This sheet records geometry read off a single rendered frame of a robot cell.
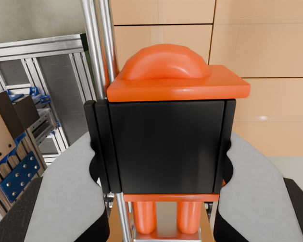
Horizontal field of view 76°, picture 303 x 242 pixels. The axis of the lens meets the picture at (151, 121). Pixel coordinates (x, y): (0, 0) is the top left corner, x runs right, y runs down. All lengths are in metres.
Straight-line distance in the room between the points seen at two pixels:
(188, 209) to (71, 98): 1.20
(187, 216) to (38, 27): 1.45
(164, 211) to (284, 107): 0.87
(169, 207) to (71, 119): 1.22
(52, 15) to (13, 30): 0.28
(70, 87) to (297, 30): 1.13
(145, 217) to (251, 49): 0.78
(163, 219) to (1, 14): 1.57
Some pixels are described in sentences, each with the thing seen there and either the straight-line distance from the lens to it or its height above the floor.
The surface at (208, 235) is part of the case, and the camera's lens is 0.85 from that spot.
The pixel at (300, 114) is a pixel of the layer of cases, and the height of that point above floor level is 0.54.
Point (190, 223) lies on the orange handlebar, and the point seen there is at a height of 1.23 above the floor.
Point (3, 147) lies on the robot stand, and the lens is 0.62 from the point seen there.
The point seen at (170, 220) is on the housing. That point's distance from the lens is 0.21.
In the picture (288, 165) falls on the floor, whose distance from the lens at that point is 2.08.
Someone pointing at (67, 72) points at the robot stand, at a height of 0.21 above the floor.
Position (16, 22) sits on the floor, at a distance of 1.60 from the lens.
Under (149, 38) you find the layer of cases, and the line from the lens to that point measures 0.79.
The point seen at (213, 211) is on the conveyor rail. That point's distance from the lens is 1.25.
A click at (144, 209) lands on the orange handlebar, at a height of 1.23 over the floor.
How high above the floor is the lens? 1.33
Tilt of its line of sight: 62 degrees down
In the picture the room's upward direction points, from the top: 176 degrees counter-clockwise
